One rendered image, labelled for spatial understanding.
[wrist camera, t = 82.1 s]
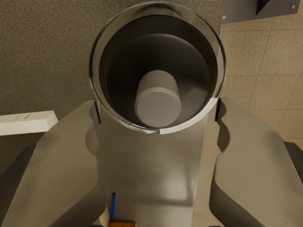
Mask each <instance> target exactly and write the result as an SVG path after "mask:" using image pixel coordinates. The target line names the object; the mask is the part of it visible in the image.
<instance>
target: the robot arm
mask: <svg viewBox="0 0 303 227"><path fill-rule="evenodd" d="M215 122H217V123H218V125H219V126H220V130H219V135H218V139H217V146H218V147H219V149H220V150H221V153H220V154H219V155H218V156H217V158H216V163H215V168H214V172H213V177H212V181H211V189H210V198H209V209H210V211H211V213H212V214H213V215H214V216H215V217H216V218H217V219H218V220H219V221H220V222H221V223H222V224H223V225H224V226H225V227H303V151H302V150H301V149H300V148H299V147H298V146H297V145H296V144H295V143H292V142H286V141H284V140H283V139H282V137H281V136H280V135H279V134H278V133H277V132H276V131H275V130H274V129H273V128H272V127H270V126H269V125H268V124H267V123H266V122H264V121H263V120H262V119H260V118H259V117H258V116H256V115H255V114H253V113H252V112H250V111H249V110H247V109H246V108H244V107H243V106H241V105H240V104H238V103H236V102H235V101H233V100H232V99H230V98H229V97H218V100H217V105H216V115H215ZM100 123H101V112H100V106H99V101H97V100H88V101H86V102H85V103H83V104H82V105H81V106H79V107H78V108H76V109H75V110H74V111H72V112H71V113H69V114H68V115H67V116H65V117H64V118H63V119H61V120H60V121H58V122H57V123H56V124H55V125H54V126H53V127H52V128H50V129H49V130H48V131H47V132H46V133H45V134H44V135H43V137H42V138H41V139H40V140H39V141H38V142H37V143H36V144H35V145H30V146H27V147H26V148H25V149H24V150H23V151H22V152H21V153H20V154H19V155H18V156H17V157H16V158H15V159H14V161H13V162H12V163H11V164H10V165H9V166H8V167H7V168H6V169H5V170H4V171H3V172H2V173H1V174H0V227H104V226H103V225H92V224H93V223H94V222H95V221H96V220H97V219H98V218H99V217H100V216H101V215H102V214H103V213H104V211H105V209H106V193H105V184H104V181H103V178H102V174H101V171H100V167H99V164H98V161H97V158H96V156H95V152H96V151H97V149H98V148H99V141H98V138H97V134H96V129H97V127H98V126H99V124H100Z"/></svg>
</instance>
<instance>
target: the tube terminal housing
mask: <svg viewBox="0 0 303 227"><path fill-rule="evenodd" d="M109 218H110V213H109V210H108V206H107V204H106V209H105V211H104V213H103V214H102V215H101V216H100V217H99V220H100V222H101V225H103V226H104V227H108V222H109Z"/></svg>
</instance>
